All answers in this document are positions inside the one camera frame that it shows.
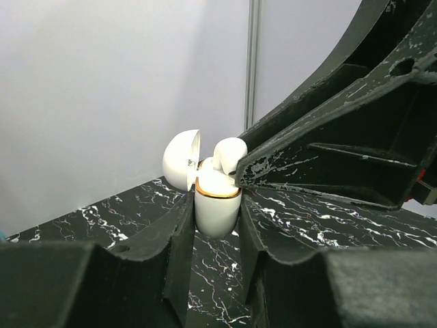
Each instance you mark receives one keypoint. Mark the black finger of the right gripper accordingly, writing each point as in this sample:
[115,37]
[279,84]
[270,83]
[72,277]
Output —
[376,29]
[366,144]

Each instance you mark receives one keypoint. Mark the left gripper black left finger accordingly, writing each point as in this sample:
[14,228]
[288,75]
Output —
[140,282]

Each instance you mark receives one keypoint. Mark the white earbud charging case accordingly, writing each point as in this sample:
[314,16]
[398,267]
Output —
[217,198]

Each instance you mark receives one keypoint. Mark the white earbud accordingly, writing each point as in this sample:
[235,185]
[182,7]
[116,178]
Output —
[227,153]

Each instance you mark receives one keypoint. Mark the black marbled table mat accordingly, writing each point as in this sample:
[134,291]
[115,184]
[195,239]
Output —
[215,295]

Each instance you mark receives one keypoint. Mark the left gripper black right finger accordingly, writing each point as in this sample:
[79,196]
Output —
[288,284]

